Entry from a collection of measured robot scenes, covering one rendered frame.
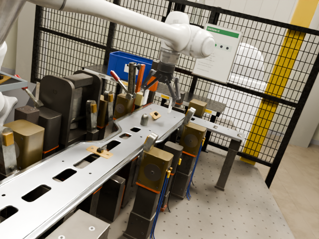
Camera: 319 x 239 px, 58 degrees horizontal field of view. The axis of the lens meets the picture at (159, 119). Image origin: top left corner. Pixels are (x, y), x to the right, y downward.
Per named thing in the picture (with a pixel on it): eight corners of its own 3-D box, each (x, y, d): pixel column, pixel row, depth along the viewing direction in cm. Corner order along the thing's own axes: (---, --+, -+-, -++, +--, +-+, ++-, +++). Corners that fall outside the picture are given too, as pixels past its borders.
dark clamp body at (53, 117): (38, 218, 102) (48, 119, 89) (12, 205, 106) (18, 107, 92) (52, 208, 109) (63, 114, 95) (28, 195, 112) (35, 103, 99)
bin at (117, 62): (153, 87, 173) (157, 66, 169) (105, 74, 177) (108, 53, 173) (159, 82, 189) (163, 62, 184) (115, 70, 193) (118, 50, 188)
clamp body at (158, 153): (152, 252, 100) (176, 165, 88) (122, 237, 103) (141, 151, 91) (159, 240, 106) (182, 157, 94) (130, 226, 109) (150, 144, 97)
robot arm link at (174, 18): (154, 44, 126) (170, 51, 116) (162, 7, 121) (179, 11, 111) (174, 48, 132) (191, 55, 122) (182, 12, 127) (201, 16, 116)
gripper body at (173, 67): (155, 60, 125) (150, 80, 128) (173, 65, 122) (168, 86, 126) (161, 59, 131) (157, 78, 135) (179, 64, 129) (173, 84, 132)
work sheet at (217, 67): (226, 84, 173) (243, 32, 163) (191, 73, 180) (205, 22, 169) (227, 84, 175) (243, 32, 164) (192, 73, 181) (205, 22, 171)
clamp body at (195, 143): (188, 204, 130) (210, 134, 118) (164, 193, 134) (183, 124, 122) (192, 196, 136) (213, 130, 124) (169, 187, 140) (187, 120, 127)
